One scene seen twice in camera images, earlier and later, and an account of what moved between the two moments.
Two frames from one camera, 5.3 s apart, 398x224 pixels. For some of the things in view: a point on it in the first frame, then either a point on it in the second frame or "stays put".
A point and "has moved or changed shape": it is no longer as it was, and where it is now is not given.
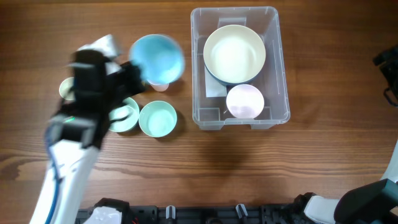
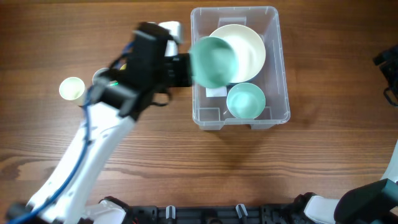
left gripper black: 129,72 -> 183,75
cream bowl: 234,53 stays put
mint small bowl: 128,106 has moved or changed shape
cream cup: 65,87 stays put
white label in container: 214,88 stays put
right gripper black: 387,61 stays put
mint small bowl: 157,119 -> 213,61
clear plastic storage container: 210,107 stays put
